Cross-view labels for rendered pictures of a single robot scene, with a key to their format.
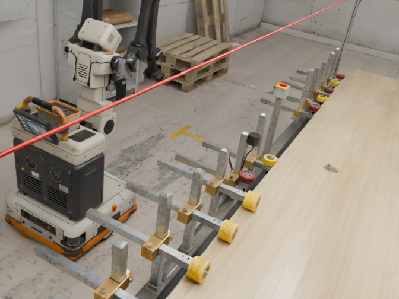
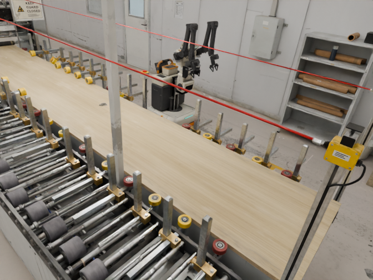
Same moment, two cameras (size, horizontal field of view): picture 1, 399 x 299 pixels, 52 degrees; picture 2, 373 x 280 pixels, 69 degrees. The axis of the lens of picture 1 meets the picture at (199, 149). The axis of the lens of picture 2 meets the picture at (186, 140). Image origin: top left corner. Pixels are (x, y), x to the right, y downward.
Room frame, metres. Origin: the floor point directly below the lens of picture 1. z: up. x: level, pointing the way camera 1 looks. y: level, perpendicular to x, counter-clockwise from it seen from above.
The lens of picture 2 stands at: (3.48, -3.00, 2.12)
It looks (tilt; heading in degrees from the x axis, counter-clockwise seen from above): 31 degrees down; 104
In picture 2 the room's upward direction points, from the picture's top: 5 degrees clockwise
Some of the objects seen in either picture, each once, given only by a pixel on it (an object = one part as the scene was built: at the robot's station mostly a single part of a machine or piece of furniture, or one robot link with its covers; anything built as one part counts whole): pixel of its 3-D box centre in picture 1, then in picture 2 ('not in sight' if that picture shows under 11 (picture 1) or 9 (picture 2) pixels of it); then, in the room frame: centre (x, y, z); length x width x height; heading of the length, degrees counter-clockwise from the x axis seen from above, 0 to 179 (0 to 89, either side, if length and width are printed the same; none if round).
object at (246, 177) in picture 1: (245, 183); not in sight; (1.78, -0.26, 0.85); 0.08 x 0.08 x 0.11
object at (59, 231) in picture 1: (38, 221); not in sight; (1.95, 0.92, 0.23); 0.41 x 0.02 x 0.08; 65
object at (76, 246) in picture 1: (74, 203); (173, 114); (2.25, 0.80, 0.16); 0.67 x 0.64 x 0.25; 155
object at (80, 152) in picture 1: (62, 156); (170, 88); (2.17, 0.84, 0.59); 0.55 x 0.34 x 0.83; 65
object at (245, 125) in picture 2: (317, 88); (240, 147); (3.44, -0.93, 0.87); 0.04 x 0.04 x 0.48; 66
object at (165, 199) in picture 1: (160, 244); (81, 69); (1.16, 0.09, 0.92); 0.04 x 0.04 x 0.48; 66
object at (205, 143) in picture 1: (236, 155); (134, 95); (2.07, -0.22, 0.84); 0.43 x 0.03 x 0.04; 66
